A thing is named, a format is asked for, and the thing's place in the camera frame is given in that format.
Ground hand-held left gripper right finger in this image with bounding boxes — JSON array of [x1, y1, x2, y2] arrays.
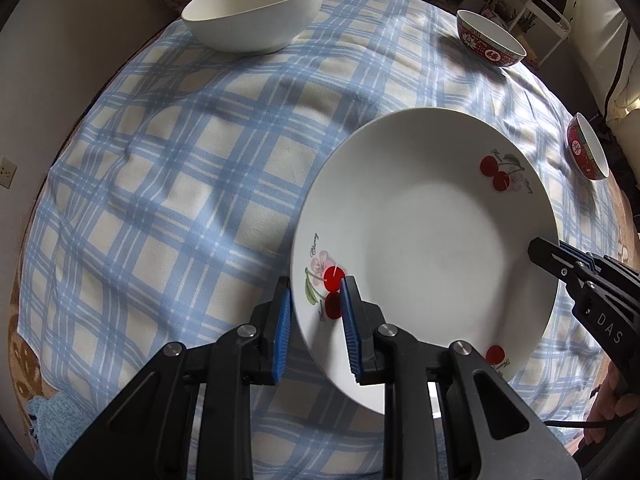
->
[[339, 275, 586, 480]]

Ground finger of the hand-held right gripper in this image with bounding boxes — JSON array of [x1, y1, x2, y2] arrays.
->
[[559, 241, 608, 267], [528, 237, 588, 286]]

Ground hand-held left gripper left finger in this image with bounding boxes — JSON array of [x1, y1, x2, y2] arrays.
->
[[52, 275, 293, 480]]

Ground small red patterned bowl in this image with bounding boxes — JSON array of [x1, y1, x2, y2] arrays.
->
[[566, 112, 610, 181]]

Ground white cherry-print plate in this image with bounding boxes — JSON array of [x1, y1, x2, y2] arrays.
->
[[290, 107, 561, 417]]

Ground large red patterned bowl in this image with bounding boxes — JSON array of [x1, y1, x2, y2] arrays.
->
[[456, 9, 527, 68]]

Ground plain white bowl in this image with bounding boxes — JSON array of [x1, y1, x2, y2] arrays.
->
[[181, 0, 325, 56]]

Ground person's right hand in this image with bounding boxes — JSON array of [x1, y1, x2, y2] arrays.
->
[[580, 355, 640, 453]]

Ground cream puffer coat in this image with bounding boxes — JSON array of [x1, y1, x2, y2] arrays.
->
[[606, 87, 640, 161]]

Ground blue plaid bed sheet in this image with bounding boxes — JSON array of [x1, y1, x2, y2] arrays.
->
[[17, 0, 626, 480]]

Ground white trolley cart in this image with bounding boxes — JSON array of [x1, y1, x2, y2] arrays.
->
[[505, 0, 573, 68]]

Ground light blue knit cloth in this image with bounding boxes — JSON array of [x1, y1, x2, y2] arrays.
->
[[27, 392, 101, 461]]

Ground black cable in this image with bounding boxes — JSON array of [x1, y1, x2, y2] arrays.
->
[[542, 417, 616, 431]]

